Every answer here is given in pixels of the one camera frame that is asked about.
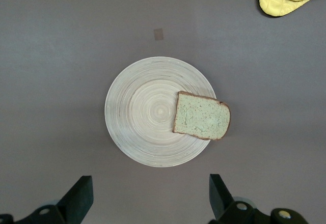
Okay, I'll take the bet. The brown bread slice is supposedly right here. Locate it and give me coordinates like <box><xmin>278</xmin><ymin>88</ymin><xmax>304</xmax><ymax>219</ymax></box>
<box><xmin>172</xmin><ymin>91</ymin><xmax>231</xmax><ymax>141</ymax></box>

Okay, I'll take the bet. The round wooden plate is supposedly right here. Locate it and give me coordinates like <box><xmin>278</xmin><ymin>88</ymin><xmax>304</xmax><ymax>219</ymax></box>
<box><xmin>104</xmin><ymin>56</ymin><xmax>218</xmax><ymax>168</ymax></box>

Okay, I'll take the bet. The small brown tape patch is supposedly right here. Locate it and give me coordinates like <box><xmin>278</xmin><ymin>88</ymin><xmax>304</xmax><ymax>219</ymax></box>
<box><xmin>153</xmin><ymin>27</ymin><xmax>164</xmax><ymax>41</ymax></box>

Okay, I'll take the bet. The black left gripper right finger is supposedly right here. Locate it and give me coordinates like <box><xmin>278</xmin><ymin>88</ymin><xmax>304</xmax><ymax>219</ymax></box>
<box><xmin>208</xmin><ymin>174</ymin><xmax>310</xmax><ymax>224</ymax></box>

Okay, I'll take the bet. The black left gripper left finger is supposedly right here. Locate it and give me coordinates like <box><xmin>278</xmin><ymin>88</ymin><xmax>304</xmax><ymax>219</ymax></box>
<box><xmin>0</xmin><ymin>175</ymin><xmax>93</xmax><ymax>224</ymax></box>

